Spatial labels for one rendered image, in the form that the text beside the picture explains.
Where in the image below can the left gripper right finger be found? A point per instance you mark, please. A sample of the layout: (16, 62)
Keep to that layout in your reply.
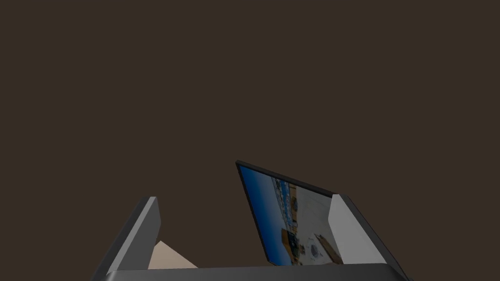
(353, 234)

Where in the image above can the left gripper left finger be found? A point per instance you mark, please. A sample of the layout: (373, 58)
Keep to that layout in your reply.
(136, 238)

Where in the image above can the black framed wall picture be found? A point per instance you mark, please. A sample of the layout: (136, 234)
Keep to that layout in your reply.
(273, 218)

